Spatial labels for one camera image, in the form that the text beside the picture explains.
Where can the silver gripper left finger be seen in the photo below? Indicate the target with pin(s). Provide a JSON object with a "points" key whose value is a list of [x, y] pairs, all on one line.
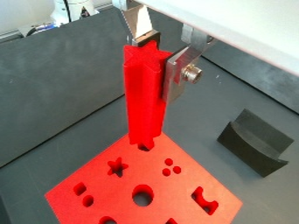
{"points": [[139, 24]]}

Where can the black curved foam holder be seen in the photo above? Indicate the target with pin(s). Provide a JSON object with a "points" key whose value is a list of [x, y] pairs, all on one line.
{"points": [[256, 142]]}

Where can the red star-shaped peg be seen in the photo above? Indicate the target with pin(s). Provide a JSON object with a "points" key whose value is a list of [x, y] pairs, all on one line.
{"points": [[143, 77]]}

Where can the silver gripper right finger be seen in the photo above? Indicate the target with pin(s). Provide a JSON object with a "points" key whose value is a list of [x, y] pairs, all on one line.
{"points": [[180, 69]]}

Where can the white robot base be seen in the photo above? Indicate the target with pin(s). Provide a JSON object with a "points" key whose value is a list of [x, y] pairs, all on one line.
{"points": [[67, 11]]}

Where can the red shape-sorting board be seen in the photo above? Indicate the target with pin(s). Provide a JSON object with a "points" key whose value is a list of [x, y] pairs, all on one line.
{"points": [[131, 186]]}

